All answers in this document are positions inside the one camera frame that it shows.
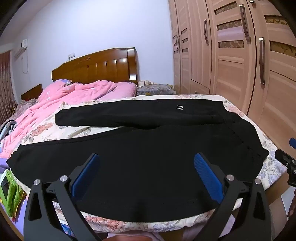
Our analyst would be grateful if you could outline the white air conditioner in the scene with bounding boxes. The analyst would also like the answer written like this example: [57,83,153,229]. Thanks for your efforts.
[13,39,28,58]

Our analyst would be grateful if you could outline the small wooden headboard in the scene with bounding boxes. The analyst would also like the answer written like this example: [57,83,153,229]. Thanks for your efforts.
[20,83,43,101]

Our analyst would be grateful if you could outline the wooden bed headboard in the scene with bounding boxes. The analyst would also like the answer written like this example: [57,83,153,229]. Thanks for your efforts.
[51,47,138,85]

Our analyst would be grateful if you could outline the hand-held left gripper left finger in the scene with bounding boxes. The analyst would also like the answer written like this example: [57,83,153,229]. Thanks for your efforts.
[24,152,109,241]

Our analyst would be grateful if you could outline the black pants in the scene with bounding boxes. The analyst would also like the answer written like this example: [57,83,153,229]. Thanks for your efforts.
[6,98,270,223]

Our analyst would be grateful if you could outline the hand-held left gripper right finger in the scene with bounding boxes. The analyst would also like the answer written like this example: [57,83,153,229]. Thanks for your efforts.
[194,152,272,241]

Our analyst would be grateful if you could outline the floral bed sheet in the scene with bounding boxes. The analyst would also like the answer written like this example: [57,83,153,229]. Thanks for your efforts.
[0,94,289,234]

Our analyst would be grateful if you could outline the green cloth item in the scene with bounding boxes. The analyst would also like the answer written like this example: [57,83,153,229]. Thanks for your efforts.
[0,170,24,217]

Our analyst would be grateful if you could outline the light wooden wardrobe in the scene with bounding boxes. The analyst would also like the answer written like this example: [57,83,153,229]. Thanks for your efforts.
[168,0,296,153]

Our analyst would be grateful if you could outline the patterned reddish curtain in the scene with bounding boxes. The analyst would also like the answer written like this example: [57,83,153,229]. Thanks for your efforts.
[0,50,18,126]

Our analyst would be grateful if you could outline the person's right hand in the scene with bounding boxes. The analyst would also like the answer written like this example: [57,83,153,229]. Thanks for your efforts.
[287,189,296,219]

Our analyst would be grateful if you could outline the pink quilt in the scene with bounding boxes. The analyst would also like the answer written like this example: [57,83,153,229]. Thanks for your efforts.
[0,80,137,160]

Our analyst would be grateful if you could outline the nightstand with floral cover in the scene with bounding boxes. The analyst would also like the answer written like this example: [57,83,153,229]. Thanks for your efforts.
[136,83,174,96]

